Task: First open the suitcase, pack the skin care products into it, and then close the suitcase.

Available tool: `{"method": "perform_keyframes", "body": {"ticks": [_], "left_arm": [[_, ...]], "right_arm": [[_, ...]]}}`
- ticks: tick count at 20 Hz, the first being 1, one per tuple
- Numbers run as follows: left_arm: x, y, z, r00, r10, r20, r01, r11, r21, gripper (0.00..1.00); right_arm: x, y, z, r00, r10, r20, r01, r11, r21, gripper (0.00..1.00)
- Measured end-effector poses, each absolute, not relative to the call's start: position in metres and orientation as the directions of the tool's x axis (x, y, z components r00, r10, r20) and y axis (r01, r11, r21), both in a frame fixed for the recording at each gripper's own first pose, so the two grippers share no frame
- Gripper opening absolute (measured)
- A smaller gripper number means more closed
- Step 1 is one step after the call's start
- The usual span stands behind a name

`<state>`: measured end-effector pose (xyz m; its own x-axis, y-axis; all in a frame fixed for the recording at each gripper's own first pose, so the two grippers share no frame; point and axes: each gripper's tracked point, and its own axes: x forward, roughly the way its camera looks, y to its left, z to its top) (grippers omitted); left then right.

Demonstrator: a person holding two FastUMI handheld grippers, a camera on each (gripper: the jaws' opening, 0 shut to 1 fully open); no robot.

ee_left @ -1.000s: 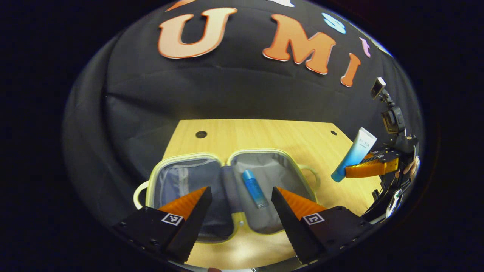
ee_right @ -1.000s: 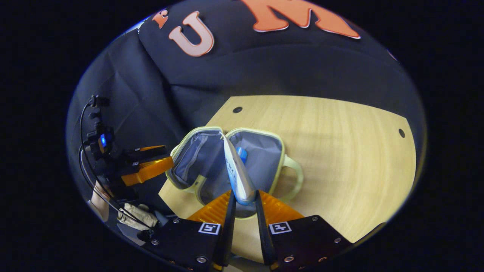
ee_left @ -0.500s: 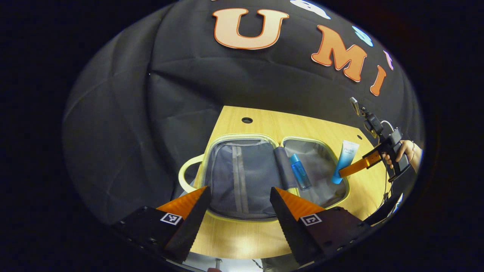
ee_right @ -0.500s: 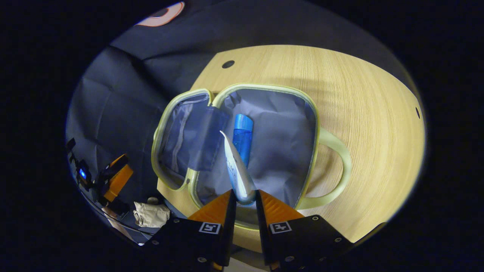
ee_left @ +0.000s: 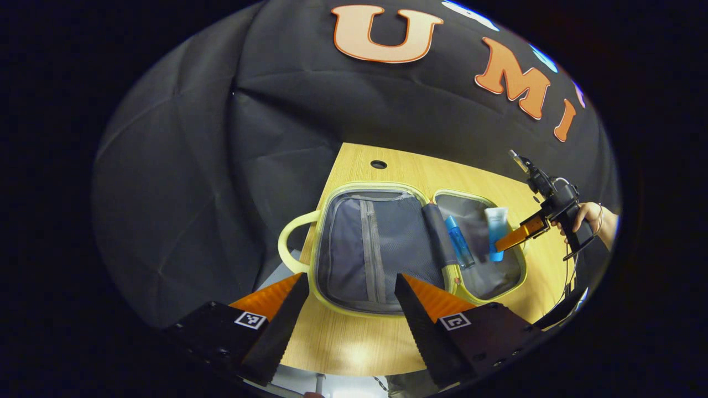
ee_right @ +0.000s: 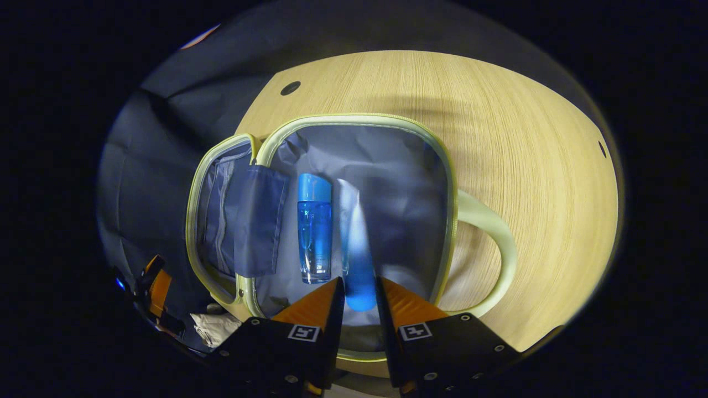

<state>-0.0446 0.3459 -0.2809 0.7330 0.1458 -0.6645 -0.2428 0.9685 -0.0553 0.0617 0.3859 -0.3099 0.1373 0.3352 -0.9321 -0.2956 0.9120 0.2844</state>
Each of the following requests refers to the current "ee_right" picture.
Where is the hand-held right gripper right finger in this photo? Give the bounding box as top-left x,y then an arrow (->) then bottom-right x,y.
376,276 -> 520,396

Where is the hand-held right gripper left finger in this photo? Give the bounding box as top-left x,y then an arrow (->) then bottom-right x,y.
207,276 -> 345,398

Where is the blue squeeze tube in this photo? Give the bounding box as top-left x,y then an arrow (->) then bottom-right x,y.
337,178 -> 379,312

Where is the blue capped clear bottle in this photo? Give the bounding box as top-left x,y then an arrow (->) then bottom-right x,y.
297,173 -> 333,285

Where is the cream suitcase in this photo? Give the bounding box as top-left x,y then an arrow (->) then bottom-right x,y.
185,113 -> 518,363

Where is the white crumpled cloth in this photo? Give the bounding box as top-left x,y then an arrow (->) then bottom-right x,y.
191,312 -> 242,348

